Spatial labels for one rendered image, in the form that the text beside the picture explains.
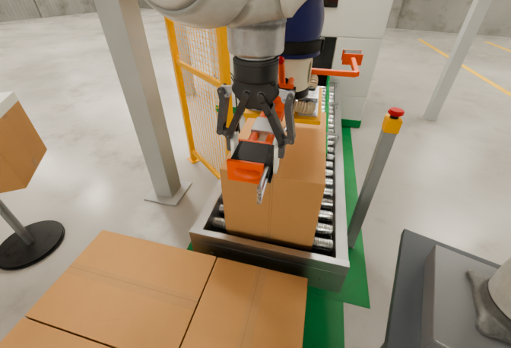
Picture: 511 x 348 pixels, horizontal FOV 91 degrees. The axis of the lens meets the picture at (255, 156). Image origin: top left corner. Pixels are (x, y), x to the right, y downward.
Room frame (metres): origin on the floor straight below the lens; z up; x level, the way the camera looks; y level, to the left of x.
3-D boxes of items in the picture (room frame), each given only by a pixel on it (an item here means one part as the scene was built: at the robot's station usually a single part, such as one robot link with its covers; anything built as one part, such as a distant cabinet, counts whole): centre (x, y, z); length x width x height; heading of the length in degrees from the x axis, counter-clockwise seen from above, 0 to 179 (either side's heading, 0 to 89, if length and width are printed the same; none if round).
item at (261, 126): (0.55, -0.03, 1.23); 0.07 x 0.07 x 0.04; 77
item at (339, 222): (1.70, -0.64, 0.50); 2.31 x 0.05 x 0.19; 166
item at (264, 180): (0.46, -0.05, 1.24); 0.31 x 0.03 x 0.05; 167
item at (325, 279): (0.65, -0.04, 0.47); 0.70 x 0.03 x 0.15; 76
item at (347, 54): (1.23, -0.46, 1.24); 0.09 x 0.08 x 0.05; 77
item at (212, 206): (1.86, -0.01, 0.50); 2.31 x 0.05 x 0.19; 166
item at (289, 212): (1.00, -0.12, 0.75); 0.60 x 0.40 x 0.40; 167
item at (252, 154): (0.42, 0.01, 1.24); 0.08 x 0.07 x 0.05; 167
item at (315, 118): (0.98, -0.23, 1.13); 0.34 x 0.10 x 0.05; 167
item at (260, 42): (0.42, 0.00, 1.47); 0.09 x 0.09 x 0.06
